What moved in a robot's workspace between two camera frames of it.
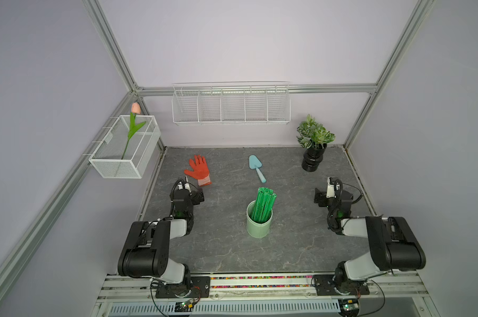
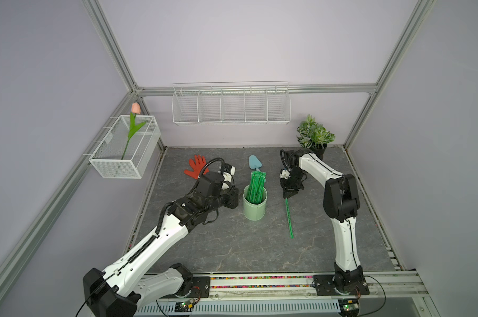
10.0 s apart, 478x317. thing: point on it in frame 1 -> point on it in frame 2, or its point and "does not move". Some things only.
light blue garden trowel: x=255 y=163 does not move
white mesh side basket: x=127 y=147 does not move
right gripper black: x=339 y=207 -> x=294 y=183
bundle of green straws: x=264 y=205 -> x=257 y=187
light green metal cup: x=255 y=229 -> x=254 y=211
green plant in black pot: x=314 y=138 does not move
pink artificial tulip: x=135 y=109 does not move
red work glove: x=201 y=170 does not move
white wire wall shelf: x=232 y=103 does not move
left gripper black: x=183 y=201 -> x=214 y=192
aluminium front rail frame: x=408 y=288 does not move
